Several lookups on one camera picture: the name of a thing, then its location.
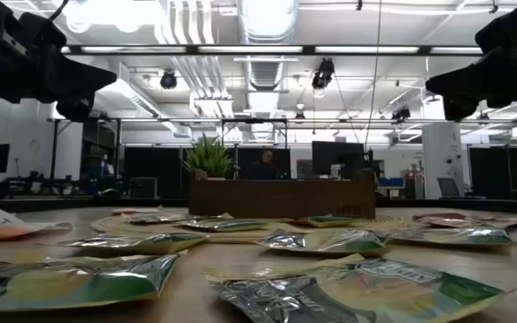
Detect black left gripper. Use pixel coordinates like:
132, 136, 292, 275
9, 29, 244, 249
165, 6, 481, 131
0, 34, 118, 123

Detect red peach tea bag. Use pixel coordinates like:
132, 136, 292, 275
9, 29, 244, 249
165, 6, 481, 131
415, 216, 517, 230
413, 212, 470, 222

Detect brown wooden tea box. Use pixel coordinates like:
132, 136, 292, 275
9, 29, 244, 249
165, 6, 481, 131
188, 178, 377, 220

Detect white orange tea bag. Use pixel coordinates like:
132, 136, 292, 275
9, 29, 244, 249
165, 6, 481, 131
110, 205, 163, 216
0, 208, 74, 243

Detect white square pillar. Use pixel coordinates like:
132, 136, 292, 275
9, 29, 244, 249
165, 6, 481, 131
421, 121, 465, 199

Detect grey office chair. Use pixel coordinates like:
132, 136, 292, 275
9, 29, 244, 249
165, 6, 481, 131
435, 177, 486, 200

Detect black background robot arms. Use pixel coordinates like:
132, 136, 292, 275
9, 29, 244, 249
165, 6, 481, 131
0, 170, 83, 199

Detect grey storage box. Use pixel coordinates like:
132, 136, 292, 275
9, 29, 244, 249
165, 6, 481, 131
127, 176, 159, 200

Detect blue storage bin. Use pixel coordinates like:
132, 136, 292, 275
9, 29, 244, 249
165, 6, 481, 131
378, 177, 406, 189

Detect black computer monitor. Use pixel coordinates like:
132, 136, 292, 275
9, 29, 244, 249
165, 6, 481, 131
311, 140, 366, 179

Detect small green potted plant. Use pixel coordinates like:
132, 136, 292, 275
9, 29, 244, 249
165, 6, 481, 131
181, 133, 237, 181

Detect black LED light bar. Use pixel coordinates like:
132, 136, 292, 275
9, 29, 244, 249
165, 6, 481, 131
59, 43, 485, 57

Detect person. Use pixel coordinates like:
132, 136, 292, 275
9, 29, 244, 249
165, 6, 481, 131
244, 149, 282, 181

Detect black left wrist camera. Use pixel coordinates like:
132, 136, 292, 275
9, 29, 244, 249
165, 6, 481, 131
19, 11, 68, 47

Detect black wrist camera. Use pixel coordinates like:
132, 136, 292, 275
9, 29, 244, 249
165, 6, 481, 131
474, 3, 517, 56
19, 11, 68, 47

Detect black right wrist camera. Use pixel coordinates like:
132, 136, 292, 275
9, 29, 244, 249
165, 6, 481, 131
474, 3, 517, 56

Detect thin black hanging cable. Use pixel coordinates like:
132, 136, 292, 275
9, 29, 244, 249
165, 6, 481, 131
364, 0, 383, 149

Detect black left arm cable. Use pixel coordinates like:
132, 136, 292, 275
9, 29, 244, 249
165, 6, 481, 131
48, 0, 71, 22

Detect black metal rig frame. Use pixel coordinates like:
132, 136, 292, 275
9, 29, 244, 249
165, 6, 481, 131
47, 116, 292, 198

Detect black metal table frame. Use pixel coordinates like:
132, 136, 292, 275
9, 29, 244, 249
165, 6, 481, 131
0, 196, 517, 216

